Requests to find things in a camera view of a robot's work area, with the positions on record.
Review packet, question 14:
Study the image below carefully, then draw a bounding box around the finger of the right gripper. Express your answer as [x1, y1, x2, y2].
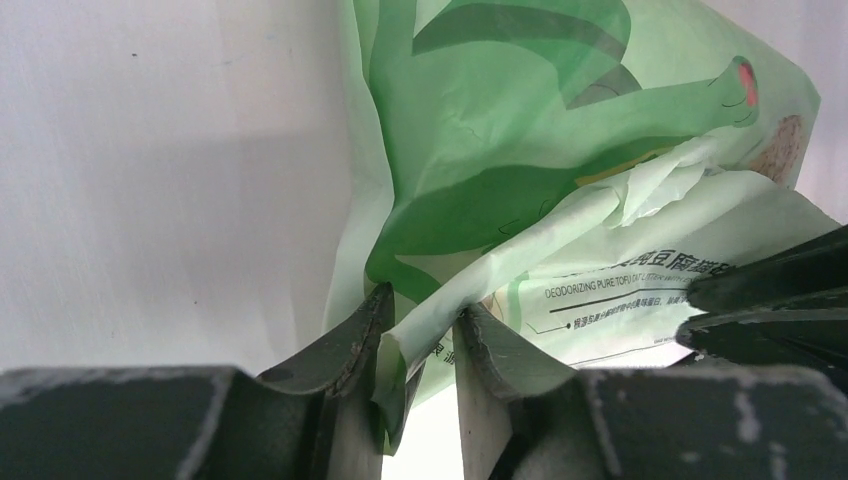
[687, 226, 847, 314]
[675, 308, 847, 391]

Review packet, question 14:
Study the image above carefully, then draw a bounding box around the green cat litter bag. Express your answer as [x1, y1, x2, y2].
[325, 1, 838, 455]

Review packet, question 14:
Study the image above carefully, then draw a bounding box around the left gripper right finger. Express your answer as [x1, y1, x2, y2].
[453, 306, 847, 479]

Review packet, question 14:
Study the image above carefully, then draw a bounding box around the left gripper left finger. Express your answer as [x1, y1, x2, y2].
[1, 284, 394, 479]

